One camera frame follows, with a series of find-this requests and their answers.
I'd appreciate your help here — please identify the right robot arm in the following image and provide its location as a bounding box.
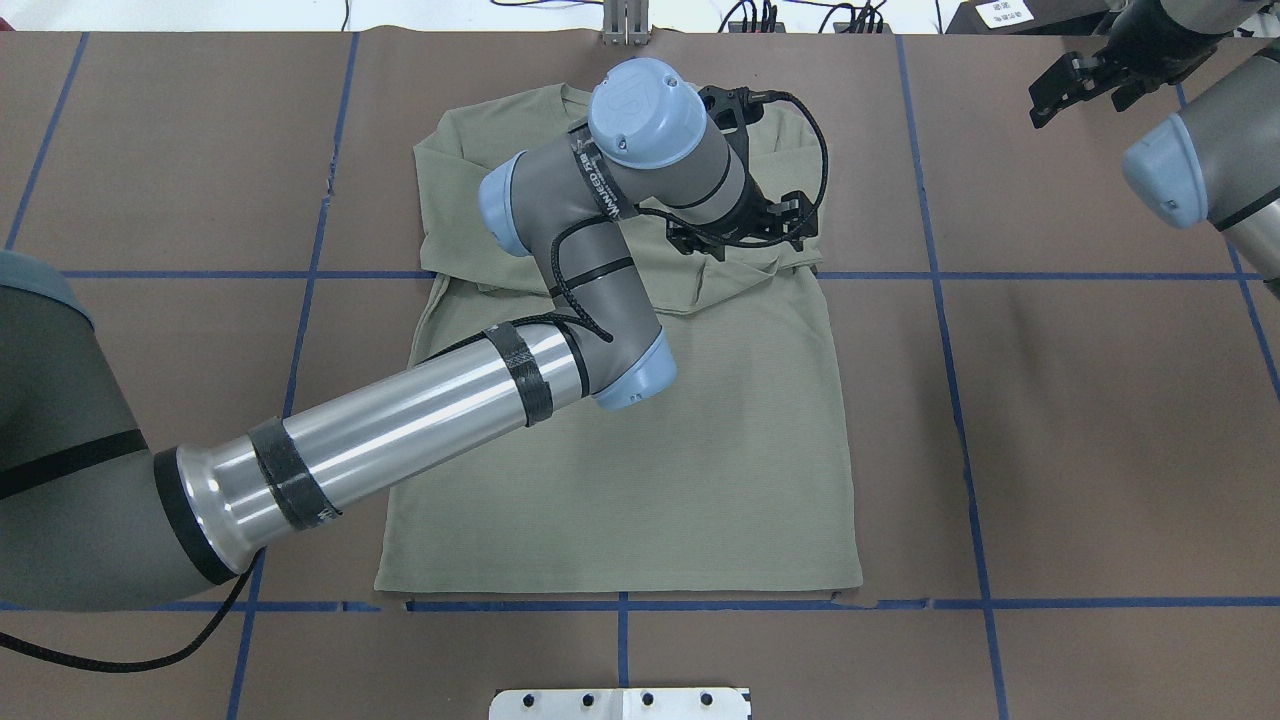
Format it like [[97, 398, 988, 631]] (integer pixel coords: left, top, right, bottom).
[[1028, 1, 1279, 293]]

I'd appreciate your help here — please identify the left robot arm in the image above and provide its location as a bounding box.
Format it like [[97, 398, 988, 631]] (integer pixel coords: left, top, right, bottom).
[[1, 58, 817, 612]]

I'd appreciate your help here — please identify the black box with white label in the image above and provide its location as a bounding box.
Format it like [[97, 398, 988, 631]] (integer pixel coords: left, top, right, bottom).
[[943, 1, 1112, 36]]

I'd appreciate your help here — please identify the olive green long-sleeve shirt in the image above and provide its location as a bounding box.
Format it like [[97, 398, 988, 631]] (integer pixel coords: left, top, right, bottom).
[[374, 85, 864, 594]]

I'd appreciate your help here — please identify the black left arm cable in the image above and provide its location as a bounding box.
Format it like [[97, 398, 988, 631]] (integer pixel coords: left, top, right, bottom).
[[0, 90, 831, 673]]

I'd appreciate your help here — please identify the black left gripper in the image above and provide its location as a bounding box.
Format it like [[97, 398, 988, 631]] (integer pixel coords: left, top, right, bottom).
[[666, 85, 817, 261]]

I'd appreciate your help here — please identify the metal mounting plate with bolts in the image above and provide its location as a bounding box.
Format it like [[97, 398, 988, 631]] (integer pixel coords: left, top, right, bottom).
[[488, 687, 753, 719]]

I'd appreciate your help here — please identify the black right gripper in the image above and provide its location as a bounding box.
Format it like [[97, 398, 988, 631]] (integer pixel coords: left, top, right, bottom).
[[1029, 1, 1231, 129]]

